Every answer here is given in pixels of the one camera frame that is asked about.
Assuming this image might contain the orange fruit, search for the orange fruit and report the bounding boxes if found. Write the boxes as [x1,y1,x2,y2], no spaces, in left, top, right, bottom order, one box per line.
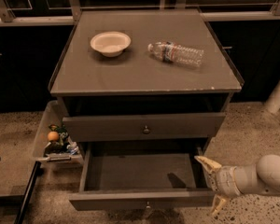
[48,132,59,141]

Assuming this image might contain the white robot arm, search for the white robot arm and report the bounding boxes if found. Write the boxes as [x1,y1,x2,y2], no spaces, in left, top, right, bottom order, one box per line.
[194,155,280,216]

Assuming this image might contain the clear plastic storage bin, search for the clear plastic storage bin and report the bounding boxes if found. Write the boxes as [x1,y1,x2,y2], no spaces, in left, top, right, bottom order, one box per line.
[33,101,83,164]

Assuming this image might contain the clear plastic water bottle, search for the clear plastic water bottle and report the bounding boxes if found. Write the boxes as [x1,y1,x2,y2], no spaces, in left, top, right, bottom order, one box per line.
[147,42,204,68]

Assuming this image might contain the black metal bar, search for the black metal bar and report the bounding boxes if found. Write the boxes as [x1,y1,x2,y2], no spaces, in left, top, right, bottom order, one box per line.
[14,161,41,224]

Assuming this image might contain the grey top drawer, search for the grey top drawer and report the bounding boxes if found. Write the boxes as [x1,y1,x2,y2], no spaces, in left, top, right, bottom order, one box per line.
[63,112,225,142]

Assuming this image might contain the white post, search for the white post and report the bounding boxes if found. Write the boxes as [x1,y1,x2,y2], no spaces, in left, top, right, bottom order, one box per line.
[265,80,280,114]

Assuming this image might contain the grey drawer cabinet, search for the grey drawer cabinet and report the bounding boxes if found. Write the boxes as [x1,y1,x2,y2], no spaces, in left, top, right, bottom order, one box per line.
[48,8,245,161]

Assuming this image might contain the white paper bowl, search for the white paper bowl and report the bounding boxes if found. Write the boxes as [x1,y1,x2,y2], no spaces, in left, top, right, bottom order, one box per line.
[90,32,132,57]

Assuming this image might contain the small plastic bottle in bin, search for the small plastic bottle in bin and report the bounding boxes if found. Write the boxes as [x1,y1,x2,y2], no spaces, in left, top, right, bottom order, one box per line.
[67,142,79,155]

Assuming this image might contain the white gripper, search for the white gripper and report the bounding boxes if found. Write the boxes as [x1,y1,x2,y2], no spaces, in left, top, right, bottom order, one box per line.
[194,156,241,216]

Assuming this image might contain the grey drawer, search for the grey drawer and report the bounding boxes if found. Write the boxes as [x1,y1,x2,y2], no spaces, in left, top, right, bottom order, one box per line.
[63,112,225,142]
[69,140,215,211]

